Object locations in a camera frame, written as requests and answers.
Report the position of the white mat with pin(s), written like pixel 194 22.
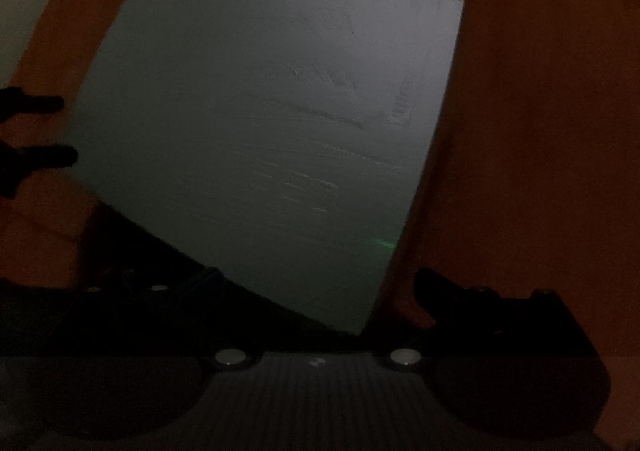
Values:
pixel 260 106

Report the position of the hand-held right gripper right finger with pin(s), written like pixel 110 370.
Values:
pixel 450 301

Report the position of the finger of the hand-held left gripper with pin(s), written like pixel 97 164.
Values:
pixel 40 158
pixel 30 105

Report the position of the orange desktop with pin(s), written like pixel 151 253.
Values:
pixel 525 131

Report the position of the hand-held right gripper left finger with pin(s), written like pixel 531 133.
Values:
pixel 200 301

